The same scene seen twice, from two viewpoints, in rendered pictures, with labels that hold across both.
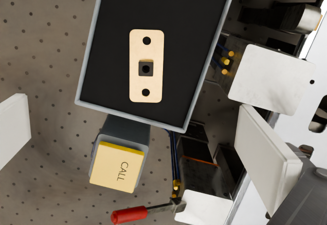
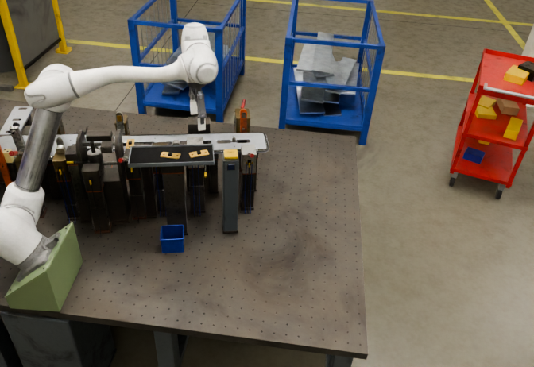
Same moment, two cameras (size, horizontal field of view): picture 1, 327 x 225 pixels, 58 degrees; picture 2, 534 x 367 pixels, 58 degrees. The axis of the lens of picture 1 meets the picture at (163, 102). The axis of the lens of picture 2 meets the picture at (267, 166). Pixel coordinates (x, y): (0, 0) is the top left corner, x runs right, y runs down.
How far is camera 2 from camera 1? 2.00 m
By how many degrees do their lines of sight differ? 47
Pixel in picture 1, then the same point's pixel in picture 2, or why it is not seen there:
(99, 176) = (234, 155)
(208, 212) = (249, 148)
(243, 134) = (193, 111)
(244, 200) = not seen: hidden behind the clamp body
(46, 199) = (325, 249)
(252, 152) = (194, 107)
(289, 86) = (195, 139)
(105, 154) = (226, 155)
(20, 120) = (200, 127)
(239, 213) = not seen: hidden behind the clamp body
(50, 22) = (214, 268)
